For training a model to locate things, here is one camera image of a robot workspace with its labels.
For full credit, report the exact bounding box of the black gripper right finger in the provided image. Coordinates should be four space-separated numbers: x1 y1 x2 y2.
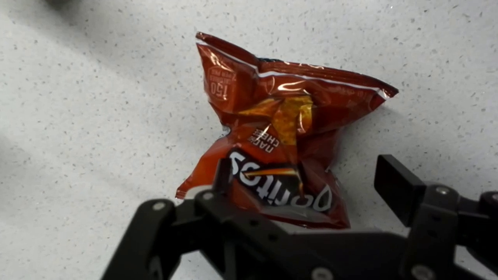
374 154 498 280

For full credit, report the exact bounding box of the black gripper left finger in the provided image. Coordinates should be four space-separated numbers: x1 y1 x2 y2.
102 159 239 280

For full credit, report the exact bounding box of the red doritos chip packet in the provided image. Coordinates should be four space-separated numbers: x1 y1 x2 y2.
177 33 398 229

